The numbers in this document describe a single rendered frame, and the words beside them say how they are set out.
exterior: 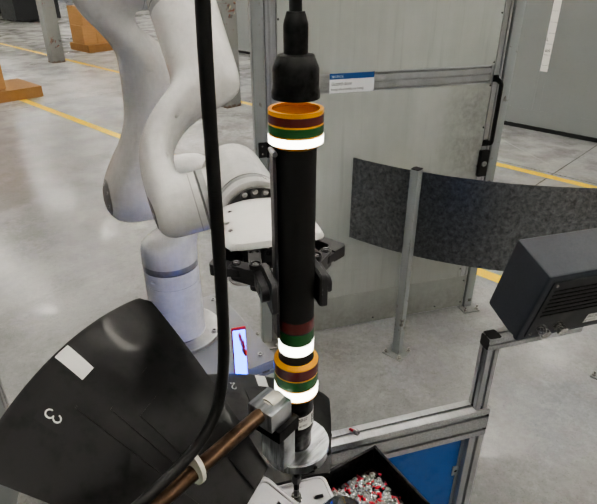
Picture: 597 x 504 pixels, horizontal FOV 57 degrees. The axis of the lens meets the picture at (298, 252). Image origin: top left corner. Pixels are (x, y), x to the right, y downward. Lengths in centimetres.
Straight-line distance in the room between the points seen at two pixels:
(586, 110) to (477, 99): 401
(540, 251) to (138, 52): 82
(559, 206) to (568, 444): 97
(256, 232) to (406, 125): 207
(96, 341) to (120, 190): 56
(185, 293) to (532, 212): 159
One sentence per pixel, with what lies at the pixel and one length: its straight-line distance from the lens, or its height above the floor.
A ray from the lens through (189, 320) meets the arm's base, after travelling 125.
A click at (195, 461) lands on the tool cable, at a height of 139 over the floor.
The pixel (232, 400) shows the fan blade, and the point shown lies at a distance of 82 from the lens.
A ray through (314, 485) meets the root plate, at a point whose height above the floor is 118.
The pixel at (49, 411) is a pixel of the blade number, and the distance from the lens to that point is 53.
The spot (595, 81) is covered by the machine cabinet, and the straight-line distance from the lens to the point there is 661.
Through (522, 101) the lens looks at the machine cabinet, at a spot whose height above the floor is 30.
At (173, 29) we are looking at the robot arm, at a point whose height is 166.
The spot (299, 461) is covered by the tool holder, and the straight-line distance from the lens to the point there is 60.
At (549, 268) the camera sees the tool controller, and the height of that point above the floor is 123.
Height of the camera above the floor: 174
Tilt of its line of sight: 28 degrees down
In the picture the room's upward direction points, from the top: straight up
